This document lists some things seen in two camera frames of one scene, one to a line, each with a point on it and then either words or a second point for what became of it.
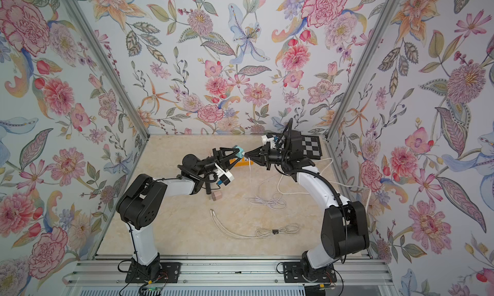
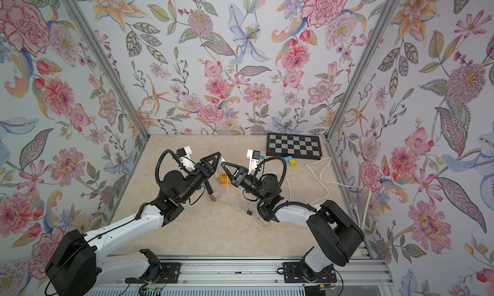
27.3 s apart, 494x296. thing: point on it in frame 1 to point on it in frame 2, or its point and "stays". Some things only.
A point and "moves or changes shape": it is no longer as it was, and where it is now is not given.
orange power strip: x=242 y=163 to x=223 y=179
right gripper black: x=265 y=155 to x=244 y=179
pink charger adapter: x=217 y=195 stays
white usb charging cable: x=269 y=192 moves or changes shape
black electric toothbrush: x=208 y=187 stays
